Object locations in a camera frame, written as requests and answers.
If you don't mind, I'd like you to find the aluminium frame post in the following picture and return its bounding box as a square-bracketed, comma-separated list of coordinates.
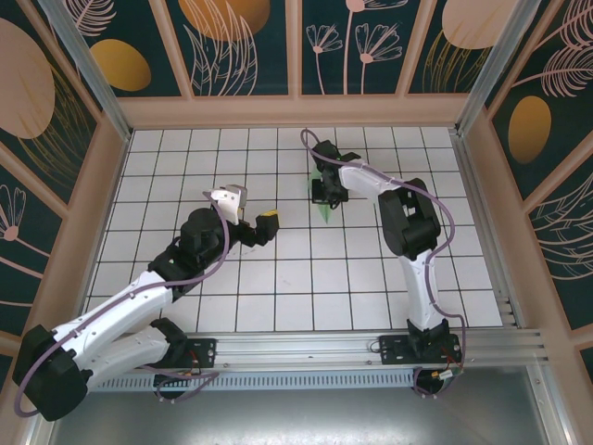
[452, 0, 542, 136]
[36, 0, 134, 143]

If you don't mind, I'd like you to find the grey metal sheet panel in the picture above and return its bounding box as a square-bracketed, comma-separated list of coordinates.
[45, 365, 569, 445]

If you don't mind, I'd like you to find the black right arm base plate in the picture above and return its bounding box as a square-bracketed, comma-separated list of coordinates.
[378, 334, 463, 366]

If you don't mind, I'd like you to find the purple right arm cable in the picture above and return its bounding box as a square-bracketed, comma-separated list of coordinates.
[299, 128, 467, 401]

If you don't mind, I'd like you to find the long aluminium mounting rail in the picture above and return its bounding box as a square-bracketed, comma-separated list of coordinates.
[43, 327, 556, 374]

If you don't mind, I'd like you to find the slotted grey cable tray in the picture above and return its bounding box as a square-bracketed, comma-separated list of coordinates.
[87, 370, 418, 392]

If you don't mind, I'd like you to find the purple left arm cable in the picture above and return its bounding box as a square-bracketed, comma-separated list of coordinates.
[11, 192, 233, 418]

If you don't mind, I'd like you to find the light green cloth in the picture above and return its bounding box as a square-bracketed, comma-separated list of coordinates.
[304, 167, 335, 225]

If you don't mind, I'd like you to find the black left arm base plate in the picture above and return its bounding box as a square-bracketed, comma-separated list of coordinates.
[183, 337, 219, 370]

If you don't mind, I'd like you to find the aluminium side rail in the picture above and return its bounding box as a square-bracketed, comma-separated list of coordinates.
[451, 132, 527, 331]

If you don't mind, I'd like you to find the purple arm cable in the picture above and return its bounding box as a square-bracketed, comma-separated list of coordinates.
[299, 128, 467, 401]
[11, 192, 233, 418]

